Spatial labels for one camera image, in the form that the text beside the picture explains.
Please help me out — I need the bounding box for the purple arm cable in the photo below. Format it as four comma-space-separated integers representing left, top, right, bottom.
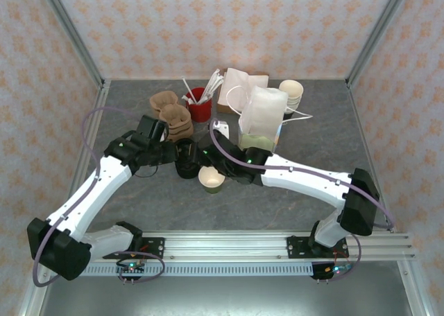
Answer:
33, 107, 166, 288
209, 119, 397, 283

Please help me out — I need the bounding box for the brown cardboard napkin box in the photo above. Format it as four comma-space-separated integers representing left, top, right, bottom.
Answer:
216, 73, 270, 115

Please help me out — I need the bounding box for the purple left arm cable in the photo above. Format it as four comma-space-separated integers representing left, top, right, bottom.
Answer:
33, 107, 166, 288

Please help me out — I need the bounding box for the stack of paper cups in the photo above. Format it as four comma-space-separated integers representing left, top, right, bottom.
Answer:
279, 79, 305, 121

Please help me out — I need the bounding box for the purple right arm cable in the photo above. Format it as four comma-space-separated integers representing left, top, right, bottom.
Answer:
209, 119, 397, 283

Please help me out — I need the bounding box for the slotted grey cable duct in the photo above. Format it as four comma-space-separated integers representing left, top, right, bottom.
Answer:
81, 263, 315, 277

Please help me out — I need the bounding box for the white wrapped straw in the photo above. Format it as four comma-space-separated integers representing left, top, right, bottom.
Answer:
207, 80, 227, 100
198, 69, 220, 105
203, 73, 225, 104

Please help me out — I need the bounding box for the stack of brown pulp carriers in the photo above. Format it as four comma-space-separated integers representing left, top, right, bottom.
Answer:
157, 116, 194, 143

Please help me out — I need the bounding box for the small circuit board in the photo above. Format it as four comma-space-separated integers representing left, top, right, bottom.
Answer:
116, 259, 146, 275
322, 263, 354, 276

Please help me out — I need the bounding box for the white green paper bag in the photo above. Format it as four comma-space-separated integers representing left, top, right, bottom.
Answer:
225, 84, 313, 154

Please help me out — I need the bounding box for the green paper coffee cup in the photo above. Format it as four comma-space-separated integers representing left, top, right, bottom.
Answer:
198, 166, 225, 195

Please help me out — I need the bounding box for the aluminium frame leg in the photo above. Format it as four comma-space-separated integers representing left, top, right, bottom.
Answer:
17, 277, 53, 316
397, 260, 429, 316

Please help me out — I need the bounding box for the brown pulp cup carrier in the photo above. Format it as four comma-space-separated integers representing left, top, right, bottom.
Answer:
148, 90, 191, 128

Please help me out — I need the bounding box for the aluminium mounting rail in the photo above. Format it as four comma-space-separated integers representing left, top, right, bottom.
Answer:
83, 229, 416, 261

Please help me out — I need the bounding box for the stack of black lids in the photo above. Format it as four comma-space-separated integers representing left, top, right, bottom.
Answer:
175, 138, 203, 180

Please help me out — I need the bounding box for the aluminium frame post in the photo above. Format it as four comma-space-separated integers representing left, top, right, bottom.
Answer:
37, 0, 106, 88
345, 0, 414, 88

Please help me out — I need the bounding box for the red straw holder cup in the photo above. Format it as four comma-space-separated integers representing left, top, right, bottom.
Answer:
185, 87, 213, 123

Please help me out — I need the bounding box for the thin white straw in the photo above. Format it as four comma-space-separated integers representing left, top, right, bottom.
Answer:
182, 77, 194, 104

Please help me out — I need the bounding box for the grey metal panel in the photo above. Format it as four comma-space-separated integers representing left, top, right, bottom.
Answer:
37, 276, 417, 316

